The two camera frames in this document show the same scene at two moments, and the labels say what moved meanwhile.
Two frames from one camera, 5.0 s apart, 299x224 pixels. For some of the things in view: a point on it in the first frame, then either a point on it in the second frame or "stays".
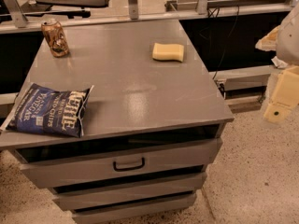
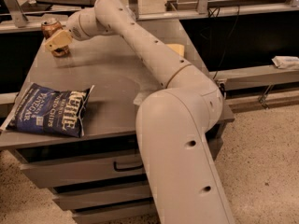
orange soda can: [55, 37] stays
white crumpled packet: [279, 63] stays
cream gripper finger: [285, 96] -> [80, 26]
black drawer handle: [129, 168] stays
